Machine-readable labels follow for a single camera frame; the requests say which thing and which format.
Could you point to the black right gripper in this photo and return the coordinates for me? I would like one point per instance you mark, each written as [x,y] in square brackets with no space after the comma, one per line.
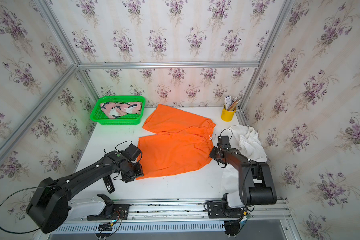
[212,152]

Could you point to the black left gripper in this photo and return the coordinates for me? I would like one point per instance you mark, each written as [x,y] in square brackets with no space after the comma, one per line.
[139,173]

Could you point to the orange shorts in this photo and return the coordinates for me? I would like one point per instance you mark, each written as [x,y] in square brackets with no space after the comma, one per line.
[180,143]

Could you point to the pink shark print shorts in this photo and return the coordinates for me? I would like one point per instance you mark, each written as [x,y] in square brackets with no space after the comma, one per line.
[117,110]

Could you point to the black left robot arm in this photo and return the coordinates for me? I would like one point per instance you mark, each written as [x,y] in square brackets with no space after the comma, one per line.
[50,205]

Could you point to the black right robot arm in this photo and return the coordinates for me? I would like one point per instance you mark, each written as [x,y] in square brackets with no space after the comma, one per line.
[255,182]

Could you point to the black remote-like device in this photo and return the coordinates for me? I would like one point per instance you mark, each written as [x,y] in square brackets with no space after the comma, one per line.
[108,181]

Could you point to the white cloth garment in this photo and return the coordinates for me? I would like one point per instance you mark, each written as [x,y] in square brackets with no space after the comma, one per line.
[246,140]

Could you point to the yellow pen cup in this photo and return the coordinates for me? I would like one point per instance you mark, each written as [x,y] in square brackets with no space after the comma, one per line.
[227,115]

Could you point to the pencils in cup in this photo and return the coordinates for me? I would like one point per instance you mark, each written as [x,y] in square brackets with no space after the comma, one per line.
[231,103]

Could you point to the small green-lit circuit board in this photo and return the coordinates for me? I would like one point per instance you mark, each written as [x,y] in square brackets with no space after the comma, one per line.
[106,227]

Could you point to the green plastic basket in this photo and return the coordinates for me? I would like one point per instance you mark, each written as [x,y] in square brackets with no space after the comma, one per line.
[99,117]

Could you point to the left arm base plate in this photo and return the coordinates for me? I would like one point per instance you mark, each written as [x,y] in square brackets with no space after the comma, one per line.
[111,210]

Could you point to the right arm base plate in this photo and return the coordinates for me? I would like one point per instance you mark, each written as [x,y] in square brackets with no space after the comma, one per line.
[223,211]

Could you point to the aluminium front rail frame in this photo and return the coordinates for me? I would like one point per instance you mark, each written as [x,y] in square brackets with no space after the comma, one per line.
[184,216]

